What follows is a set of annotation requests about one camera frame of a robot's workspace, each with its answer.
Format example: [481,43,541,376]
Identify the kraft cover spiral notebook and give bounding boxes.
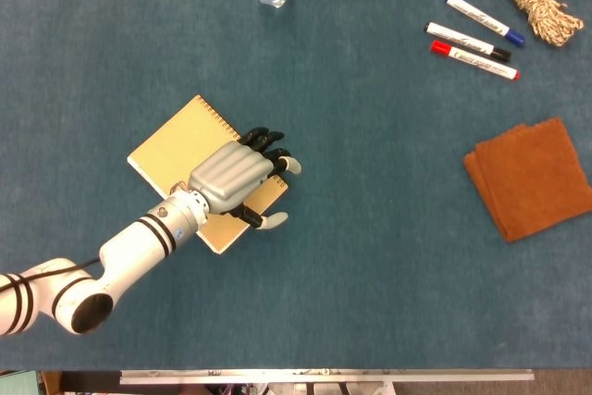
[127,93,290,256]

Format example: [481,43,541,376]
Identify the red cap whiteboard marker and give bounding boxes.
[430,40,522,82]

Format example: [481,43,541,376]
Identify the blue cap whiteboard marker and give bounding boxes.
[445,0,526,48]

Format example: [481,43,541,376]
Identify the teal box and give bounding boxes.
[0,369,41,395]

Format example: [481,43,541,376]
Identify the folded brown cloth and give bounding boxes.
[462,117,592,244]

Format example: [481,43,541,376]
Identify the blue felt table cover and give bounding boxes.
[0,0,592,372]

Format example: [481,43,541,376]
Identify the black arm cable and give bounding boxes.
[0,257,102,294]

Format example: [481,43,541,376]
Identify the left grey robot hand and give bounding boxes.
[188,127,303,231]

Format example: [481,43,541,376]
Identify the brown cardboard box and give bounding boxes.
[40,370,64,395]

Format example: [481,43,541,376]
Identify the aluminium profile rail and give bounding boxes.
[118,368,536,386]

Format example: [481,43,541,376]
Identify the beige speckled rope bundle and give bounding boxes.
[490,0,585,48]

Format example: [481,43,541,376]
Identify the black cap whiteboard marker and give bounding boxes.
[424,21,513,64]

